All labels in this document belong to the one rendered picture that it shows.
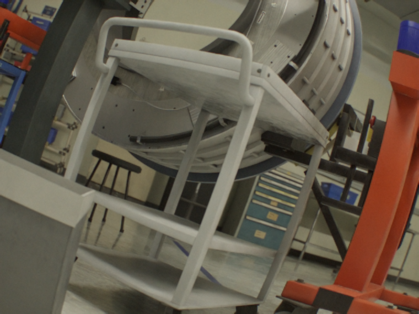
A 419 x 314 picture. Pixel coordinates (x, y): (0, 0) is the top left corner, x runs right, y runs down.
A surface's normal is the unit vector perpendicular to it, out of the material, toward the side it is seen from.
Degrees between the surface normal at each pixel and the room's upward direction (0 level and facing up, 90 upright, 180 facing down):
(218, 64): 90
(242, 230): 90
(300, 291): 90
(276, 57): 90
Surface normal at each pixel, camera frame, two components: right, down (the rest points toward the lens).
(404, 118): -0.46, -0.22
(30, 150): 0.85, 0.27
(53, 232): 0.11, -0.03
